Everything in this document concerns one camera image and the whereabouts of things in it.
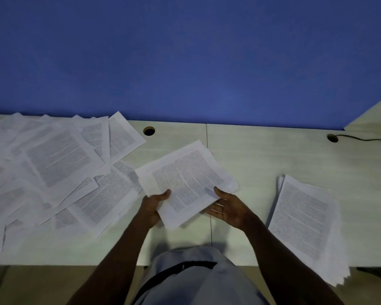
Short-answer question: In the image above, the person's right hand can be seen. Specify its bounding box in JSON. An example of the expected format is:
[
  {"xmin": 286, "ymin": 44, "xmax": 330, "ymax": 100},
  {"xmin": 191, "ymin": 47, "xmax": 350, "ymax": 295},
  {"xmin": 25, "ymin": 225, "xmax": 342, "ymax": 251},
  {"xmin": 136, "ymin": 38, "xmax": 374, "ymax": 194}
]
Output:
[{"xmin": 204, "ymin": 186, "xmax": 254, "ymax": 231}]

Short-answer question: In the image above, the person's left hand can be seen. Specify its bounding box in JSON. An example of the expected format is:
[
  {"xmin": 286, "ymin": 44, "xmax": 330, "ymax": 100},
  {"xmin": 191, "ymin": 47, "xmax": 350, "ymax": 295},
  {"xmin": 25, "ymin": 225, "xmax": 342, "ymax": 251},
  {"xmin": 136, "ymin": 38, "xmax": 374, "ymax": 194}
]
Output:
[{"xmin": 138, "ymin": 189, "xmax": 172, "ymax": 227}]

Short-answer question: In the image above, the printed paper bundle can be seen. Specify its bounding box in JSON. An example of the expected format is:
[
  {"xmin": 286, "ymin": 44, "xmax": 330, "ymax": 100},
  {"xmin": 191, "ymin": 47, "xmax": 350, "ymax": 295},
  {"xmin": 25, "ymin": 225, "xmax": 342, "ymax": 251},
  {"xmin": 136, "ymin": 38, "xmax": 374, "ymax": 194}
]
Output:
[{"xmin": 135, "ymin": 140, "xmax": 240, "ymax": 231}]

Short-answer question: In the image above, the neat stack of printed sheets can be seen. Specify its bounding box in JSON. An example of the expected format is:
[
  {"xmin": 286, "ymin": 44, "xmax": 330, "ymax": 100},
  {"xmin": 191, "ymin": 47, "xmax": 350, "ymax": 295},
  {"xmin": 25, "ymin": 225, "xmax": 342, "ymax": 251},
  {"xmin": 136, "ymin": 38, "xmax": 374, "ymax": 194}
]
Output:
[{"xmin": 266, "ymin": 174, "xmax": 351, "ymax": 287}]

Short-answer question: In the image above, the spread of printed papers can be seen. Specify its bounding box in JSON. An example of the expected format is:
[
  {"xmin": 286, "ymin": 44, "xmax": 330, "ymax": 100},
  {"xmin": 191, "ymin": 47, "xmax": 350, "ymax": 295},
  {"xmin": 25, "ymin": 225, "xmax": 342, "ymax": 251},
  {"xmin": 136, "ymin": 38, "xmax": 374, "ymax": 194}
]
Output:
[{"xmin": 0, "ymin": 111, "xmax": 146, "ymax": 258}]

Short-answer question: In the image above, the person's left forearm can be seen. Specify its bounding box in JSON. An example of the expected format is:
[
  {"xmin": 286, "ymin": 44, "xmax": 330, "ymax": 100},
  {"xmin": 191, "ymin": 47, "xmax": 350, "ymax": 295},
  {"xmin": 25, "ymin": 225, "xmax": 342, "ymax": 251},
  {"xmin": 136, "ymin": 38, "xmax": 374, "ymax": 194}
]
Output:
[{"xmin": 66, "ymin": 212, "xmax": 155, "ymax": 305}]

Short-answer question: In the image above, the person's right forearm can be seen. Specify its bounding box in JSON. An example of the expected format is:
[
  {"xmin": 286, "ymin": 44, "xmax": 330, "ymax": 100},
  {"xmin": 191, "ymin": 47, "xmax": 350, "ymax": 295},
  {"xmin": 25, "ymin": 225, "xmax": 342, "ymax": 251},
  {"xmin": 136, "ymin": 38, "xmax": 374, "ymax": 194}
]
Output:
[{"xmin": 243, "ymin": 212, "xmax": 345, "ymax": 305}]

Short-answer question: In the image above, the white shirt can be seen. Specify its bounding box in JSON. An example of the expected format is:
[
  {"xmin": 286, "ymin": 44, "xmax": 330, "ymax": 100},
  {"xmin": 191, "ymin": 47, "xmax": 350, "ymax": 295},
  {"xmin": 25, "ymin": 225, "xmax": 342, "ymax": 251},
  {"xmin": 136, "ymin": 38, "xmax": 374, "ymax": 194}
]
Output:
[{"xmin": 132, "ymin": 246, "xmax": 271, "ymax": 305}]

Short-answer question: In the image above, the black office chair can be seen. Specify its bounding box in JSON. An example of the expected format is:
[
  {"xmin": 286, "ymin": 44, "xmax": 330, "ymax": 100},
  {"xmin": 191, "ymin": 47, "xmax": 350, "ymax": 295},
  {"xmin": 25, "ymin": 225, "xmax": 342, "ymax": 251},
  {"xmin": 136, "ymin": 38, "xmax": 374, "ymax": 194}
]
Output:
[{"xmin": 356, "ymin": 266, "xmax": 381, "ymax": 282}]

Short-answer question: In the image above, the black strap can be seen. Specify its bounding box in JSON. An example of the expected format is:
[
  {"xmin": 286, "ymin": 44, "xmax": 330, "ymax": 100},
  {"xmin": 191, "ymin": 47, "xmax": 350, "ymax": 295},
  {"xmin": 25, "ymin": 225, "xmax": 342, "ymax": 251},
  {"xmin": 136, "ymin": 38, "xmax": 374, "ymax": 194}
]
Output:
[{"xmin": 133, "ymin": 261, "xmax": 217, "ymax": 305}]

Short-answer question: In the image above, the black cable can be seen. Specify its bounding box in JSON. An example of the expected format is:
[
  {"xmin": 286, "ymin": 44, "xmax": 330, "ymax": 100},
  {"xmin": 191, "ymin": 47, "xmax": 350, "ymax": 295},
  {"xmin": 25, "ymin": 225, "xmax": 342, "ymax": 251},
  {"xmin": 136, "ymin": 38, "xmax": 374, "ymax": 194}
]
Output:
[{"xmin": 336, "ymin": 133, "xmax": 381, "ymax": 143}]

